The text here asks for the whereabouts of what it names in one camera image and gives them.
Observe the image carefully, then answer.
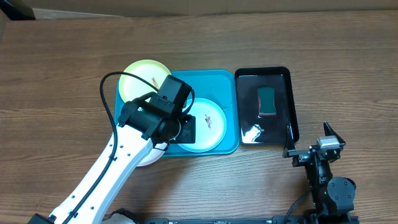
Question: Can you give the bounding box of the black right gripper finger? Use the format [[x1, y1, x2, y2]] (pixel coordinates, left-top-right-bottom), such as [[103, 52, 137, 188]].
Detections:
[[282, 126, 295, 157], [323, 121, 346, 146]]

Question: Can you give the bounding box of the light blue plate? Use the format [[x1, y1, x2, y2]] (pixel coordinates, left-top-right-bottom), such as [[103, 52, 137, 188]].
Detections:
[[179, 98, 227, 153]]

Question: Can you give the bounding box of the green scrub sponge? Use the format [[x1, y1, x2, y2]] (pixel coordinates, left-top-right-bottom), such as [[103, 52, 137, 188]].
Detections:
[[257, 87, 276, 117]]

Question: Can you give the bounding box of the yellow plate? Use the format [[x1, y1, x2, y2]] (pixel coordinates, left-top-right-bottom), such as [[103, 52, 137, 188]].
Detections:
[[118, 59, 172, 104]]

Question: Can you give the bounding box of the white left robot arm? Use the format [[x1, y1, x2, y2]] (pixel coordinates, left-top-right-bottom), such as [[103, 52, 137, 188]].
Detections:
[[29, 92, 195, 224]]

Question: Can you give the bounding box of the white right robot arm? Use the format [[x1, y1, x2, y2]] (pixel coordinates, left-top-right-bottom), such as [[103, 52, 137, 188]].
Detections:
[[282, 121, 359, 223]]

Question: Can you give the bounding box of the black water tray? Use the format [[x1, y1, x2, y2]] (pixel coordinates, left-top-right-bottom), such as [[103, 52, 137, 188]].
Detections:
[[235, 67, 300, 145]]

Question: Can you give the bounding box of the teal plastic tray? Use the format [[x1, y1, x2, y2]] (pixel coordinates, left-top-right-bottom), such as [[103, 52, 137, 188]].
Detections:
[[125, 68, 239, 157]]

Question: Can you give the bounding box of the pink white plate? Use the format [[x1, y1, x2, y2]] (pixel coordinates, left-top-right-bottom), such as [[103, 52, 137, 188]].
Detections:
[[137, 142, 169, 167]]

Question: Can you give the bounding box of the dark object top left corner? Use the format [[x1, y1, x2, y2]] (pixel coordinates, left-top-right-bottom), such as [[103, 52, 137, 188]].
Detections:
[[1, 0, 36, 21]]

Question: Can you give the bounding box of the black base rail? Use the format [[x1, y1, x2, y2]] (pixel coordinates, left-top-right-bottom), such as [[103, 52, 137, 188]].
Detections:
[[107, 207, 360, 224]]

